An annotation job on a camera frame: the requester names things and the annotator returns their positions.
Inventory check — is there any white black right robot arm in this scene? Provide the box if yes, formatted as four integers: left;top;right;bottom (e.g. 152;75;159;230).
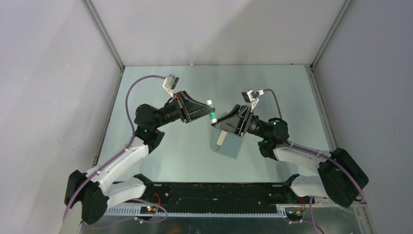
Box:
211;104;369;207

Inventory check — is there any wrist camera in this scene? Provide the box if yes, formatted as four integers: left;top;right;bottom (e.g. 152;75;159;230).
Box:
241;90;264;111
162;74;179;96

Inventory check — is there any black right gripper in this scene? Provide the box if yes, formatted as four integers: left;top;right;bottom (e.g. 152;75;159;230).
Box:
211;105;268;140

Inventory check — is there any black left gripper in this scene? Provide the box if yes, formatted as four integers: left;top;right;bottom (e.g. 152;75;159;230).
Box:
152;91;214;129

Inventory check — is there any green white glue stick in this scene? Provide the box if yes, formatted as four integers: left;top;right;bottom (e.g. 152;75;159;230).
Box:
206;99;217;124

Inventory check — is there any controller board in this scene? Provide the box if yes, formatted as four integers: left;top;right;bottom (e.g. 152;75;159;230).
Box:
286;211;305;222
140;206;158;215

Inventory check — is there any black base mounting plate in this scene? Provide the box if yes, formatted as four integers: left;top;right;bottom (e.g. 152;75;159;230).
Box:
141;182;310;215

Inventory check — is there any right controller board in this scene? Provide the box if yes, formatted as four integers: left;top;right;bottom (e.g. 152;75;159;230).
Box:
286;211;305;222

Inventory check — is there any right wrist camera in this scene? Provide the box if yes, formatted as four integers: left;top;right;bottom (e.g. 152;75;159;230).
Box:
241;90;264;111

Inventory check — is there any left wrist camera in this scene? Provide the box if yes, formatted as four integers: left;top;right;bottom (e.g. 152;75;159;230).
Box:
162;74;179;96

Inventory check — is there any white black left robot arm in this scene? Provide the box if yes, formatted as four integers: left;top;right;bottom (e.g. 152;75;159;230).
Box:
63;91;215;224

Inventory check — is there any aluminium frame rail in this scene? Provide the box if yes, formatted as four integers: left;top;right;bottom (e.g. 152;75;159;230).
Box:
75;182;367;217

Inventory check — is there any left controller board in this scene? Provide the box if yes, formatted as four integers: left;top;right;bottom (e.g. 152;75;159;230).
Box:
140;206;158;215

